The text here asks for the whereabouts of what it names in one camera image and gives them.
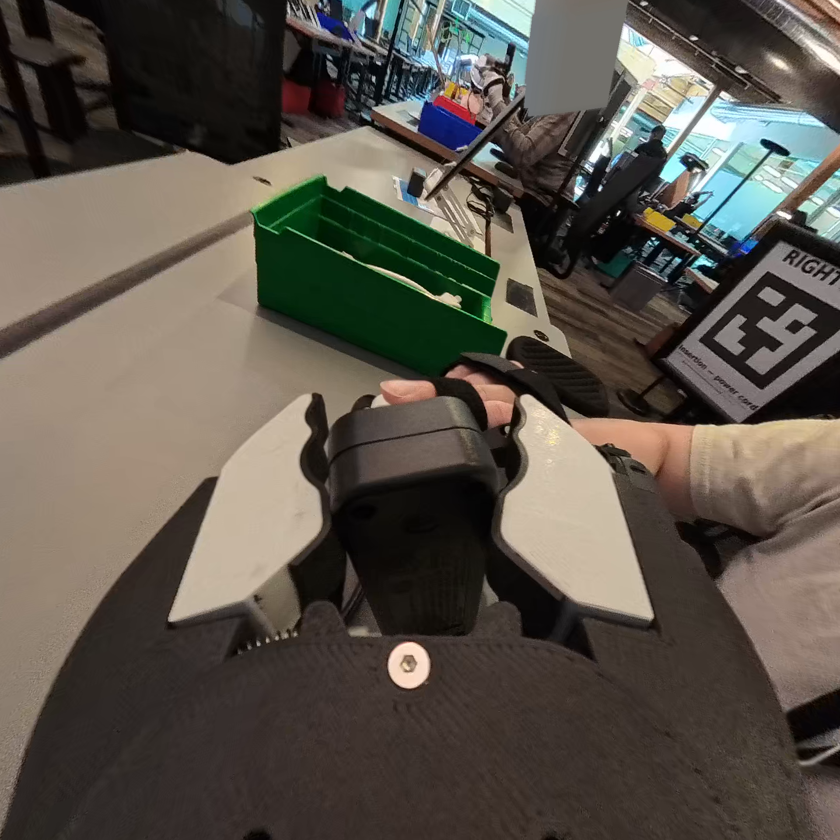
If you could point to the red storage bin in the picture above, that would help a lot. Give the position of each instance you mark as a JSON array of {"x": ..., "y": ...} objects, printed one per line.
[
  {"x": 295, "y": 97},
  {"x": 328, "y": 98}
]

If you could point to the grey waste bin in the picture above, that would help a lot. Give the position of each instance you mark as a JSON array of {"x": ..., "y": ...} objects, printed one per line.
[{"x": 640, "y": 289}]

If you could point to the paper sheet with blue print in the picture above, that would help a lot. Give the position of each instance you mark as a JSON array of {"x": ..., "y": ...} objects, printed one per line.
[{"x": 410, "y": 200}]

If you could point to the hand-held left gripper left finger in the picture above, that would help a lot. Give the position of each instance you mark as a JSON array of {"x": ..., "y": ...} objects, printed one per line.
[{"x": 256, "y": 512}]

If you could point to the person's right forearm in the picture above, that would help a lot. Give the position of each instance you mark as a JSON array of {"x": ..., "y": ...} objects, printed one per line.
[{"x": 643, "y": 453}]

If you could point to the person's right hand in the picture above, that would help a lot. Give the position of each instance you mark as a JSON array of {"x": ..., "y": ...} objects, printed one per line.
[{"x": 407, "y": 390}]

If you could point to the dark square table grommet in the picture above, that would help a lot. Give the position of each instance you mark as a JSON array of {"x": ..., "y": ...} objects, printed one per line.
[{"x": 522, "y": 295}]

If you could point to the black office chair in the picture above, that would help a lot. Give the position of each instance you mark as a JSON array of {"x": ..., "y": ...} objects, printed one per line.
[{"x": 610, "y": 197}]

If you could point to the person's light grey sleeve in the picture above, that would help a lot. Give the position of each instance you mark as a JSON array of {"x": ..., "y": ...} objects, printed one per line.
[{"x": 774, "y": 492}]

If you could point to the dark wooden furniture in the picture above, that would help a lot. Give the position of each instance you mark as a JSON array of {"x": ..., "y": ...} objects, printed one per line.
[{"x": 39, "y": 52}]

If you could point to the blue plastic bin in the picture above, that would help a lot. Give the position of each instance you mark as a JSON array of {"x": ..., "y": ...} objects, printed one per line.
[{"x": 446, "y": 128}]

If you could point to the red plastic bin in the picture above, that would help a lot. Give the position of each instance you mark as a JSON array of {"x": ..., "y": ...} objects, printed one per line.
[{"x": 453, "y": 105}]

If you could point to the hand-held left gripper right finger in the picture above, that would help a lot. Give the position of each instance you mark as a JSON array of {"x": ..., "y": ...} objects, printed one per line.
[{"x": 571, "y": 512}]

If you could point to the black monitor screen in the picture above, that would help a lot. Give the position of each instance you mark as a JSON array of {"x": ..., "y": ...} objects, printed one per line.
[{"x": 197, "y": 79}]

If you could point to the black floor lamp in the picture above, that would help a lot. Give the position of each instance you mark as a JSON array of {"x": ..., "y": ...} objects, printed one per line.
[{"x": 774, "y": 148}]

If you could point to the clear stand with white base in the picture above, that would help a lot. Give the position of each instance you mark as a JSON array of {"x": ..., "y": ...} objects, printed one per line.
[{"x": 453, "y": 210}]

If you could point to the green plastic bin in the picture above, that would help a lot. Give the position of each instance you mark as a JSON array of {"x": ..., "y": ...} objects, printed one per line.
[{"x": 367, "y": 315}]

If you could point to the small black box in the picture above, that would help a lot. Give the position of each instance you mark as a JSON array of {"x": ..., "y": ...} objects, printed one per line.
[{"x": 418, "y": 182}]

